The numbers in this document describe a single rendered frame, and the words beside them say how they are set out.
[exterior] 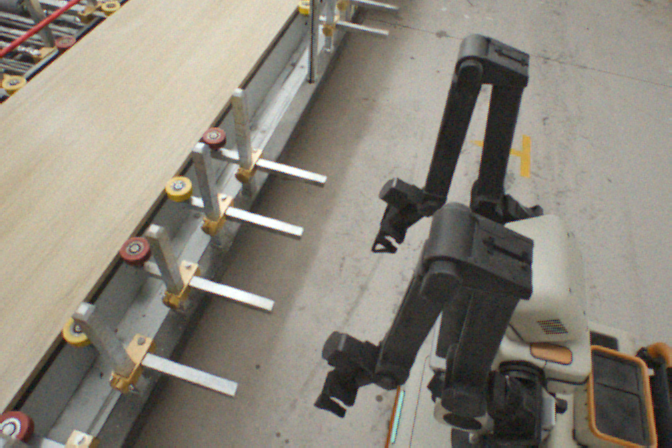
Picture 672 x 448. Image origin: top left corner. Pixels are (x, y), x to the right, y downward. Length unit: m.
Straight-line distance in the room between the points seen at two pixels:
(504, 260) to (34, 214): 1.38
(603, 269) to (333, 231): 1.45
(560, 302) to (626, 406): 0.60
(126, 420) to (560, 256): 1.14
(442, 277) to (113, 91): 1.65
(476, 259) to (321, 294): 1.83
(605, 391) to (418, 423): 0.72
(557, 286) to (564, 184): 2.34
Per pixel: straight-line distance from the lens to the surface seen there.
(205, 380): 1.33
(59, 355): 1.51
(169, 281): 1.40
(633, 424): 1.45
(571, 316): 0.93
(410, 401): 1.92
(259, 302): 1.42
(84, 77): 2.12
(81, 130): 1.88
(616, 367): 1.49
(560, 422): 1.47
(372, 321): 2.32
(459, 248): 0.57
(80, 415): 1.62
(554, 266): 0.92
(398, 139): 3.10
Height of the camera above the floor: 2.07
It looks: 49 degrees down
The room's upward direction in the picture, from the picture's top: 6 degrees clockwise
